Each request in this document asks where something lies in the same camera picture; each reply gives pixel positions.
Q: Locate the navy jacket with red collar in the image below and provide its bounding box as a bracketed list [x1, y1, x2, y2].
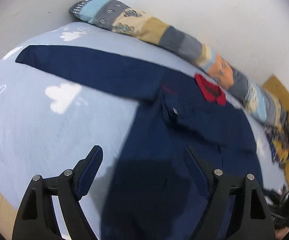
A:
[16, 46, 263, 239]

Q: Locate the patterned crumpled clothes pile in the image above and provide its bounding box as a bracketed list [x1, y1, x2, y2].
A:
[264, 111, 289, 169]

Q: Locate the light blue cloud bedsheet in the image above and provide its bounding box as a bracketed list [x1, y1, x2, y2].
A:
[0, 22, 285, 239]

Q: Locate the patchwork rolled quilt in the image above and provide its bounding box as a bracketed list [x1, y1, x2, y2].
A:
[70, 0, 288, 127]

